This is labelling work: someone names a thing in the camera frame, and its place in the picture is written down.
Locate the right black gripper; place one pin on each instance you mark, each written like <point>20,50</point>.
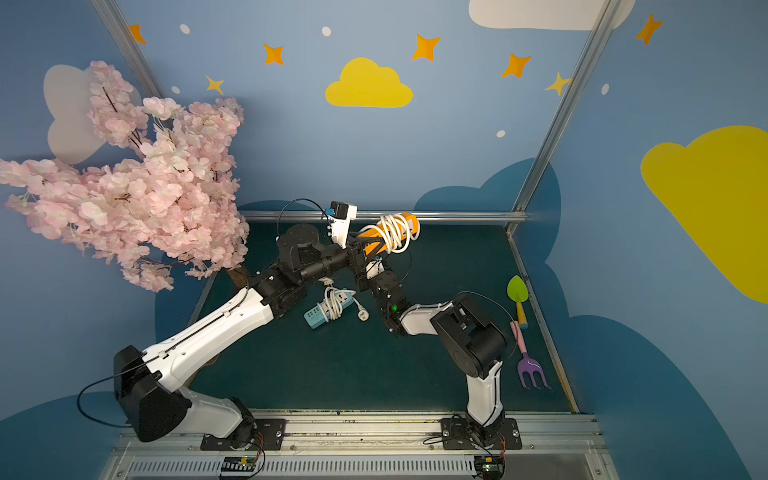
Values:
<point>372,272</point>

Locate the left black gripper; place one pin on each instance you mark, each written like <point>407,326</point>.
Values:
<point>354,255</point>

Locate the teal power strip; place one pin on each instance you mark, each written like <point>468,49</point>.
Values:
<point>331,307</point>

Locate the orange power strip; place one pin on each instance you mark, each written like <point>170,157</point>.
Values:
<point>391,234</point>

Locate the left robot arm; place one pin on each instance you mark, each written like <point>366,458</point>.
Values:
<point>150,384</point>

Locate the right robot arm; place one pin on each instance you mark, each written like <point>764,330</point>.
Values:
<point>473,341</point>

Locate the green toy shovel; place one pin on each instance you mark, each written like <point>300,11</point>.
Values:
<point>517,292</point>

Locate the pink cherry blossom tree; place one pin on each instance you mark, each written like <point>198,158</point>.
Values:
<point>172,203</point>

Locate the purple toy rake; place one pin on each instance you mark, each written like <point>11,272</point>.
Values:
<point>530,372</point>

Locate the right controller board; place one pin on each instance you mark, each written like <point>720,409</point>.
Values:
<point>488,467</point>

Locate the controller board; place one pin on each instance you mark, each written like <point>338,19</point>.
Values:
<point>238,467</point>
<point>488,467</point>

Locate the left controller board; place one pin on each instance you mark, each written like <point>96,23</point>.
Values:
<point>238,467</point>

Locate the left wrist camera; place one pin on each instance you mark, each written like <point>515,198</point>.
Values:
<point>340,215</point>

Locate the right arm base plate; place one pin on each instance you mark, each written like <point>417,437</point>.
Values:
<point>458,433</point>

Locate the aluminium front rail frame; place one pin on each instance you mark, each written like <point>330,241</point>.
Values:
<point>376,445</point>

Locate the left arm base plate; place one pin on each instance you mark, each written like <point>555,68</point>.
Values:
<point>251,435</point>

